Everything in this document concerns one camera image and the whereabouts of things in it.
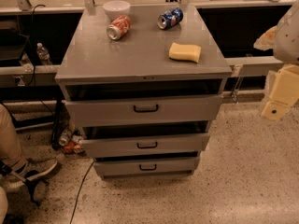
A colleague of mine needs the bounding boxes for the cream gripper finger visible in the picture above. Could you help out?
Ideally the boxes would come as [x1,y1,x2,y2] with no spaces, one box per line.
[262,64,299,120]

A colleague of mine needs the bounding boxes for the grey top drawer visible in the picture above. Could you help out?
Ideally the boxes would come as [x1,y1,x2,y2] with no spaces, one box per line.
[66,95,222,127]

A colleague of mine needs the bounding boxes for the grey drawer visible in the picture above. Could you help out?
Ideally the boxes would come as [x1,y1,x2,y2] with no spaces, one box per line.
[81,133,210,158]
[66,95,222,127]
[93,157,200,178]

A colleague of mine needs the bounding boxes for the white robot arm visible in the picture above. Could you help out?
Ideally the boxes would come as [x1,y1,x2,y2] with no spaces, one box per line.
[253,1,299,120]

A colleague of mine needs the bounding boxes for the grey bottom drawer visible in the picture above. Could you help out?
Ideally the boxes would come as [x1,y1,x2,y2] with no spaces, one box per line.
[93,157,200,178]

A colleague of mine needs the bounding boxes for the grey middle drawer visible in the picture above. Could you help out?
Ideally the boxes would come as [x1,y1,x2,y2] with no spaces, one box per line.
[81,133,210,158]

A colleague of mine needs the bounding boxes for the grey metal drawer cabinet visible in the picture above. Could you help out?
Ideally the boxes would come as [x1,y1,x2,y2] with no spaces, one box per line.
[54,3,234,181]

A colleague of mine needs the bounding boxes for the yellow sponge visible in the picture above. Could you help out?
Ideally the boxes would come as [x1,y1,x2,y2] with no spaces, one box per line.
[168,42,202,63]

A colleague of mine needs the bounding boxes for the blue soda can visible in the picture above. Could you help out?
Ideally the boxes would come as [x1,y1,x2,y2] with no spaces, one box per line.
[157,7,183,30]

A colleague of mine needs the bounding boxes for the red soda can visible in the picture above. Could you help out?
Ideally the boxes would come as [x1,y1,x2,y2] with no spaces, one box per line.
[107,15,131,40]

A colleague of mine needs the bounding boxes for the white bowl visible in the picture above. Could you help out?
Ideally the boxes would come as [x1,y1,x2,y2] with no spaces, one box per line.
[103,0,131,20]

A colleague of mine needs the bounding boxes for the cans pile on floor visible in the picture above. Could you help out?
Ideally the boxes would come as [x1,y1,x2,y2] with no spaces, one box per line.
[59,129,84,154]

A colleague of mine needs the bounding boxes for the clear plastic water bottle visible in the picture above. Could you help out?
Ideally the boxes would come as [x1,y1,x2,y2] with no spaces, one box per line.
[36,43,52,65]

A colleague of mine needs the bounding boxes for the grey sneaker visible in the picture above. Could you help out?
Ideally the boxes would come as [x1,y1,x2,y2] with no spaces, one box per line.
[0,159,58,192]

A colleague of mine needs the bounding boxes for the person leg beige trousers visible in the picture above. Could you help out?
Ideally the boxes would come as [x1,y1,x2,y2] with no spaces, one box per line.
[0,105,27,173]

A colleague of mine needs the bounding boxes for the black floor cable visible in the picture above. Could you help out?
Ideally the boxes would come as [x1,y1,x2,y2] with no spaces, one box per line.
[68,161,95,224]

